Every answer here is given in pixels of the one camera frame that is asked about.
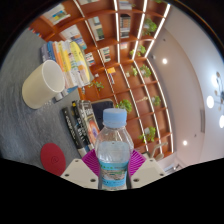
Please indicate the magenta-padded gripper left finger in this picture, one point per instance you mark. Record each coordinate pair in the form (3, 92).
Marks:
(78, 173)

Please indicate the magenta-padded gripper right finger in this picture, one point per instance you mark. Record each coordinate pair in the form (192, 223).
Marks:
(146, 172)

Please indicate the clear blue-capped water bottle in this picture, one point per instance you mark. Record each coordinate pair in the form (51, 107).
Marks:
(114, 156)

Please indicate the tan chair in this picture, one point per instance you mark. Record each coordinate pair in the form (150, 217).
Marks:
(159, 156)

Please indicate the flat round red coaster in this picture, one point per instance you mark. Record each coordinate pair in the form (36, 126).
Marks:
(53, 159)

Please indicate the stack of dark books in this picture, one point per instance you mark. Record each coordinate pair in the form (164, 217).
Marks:
(81, 128)

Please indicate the ceiling air vent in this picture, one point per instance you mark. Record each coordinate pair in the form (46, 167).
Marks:
(202, 121)

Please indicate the wooden shelf unit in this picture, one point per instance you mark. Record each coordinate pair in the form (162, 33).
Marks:
(133, 83)

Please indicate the cream plastic cup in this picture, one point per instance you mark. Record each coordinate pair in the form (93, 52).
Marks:
(41, 87)

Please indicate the ceiling lights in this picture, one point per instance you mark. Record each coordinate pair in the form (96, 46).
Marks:
(210, 101)

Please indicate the stack of colourful books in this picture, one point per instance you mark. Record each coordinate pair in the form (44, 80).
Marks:
(71, 63)

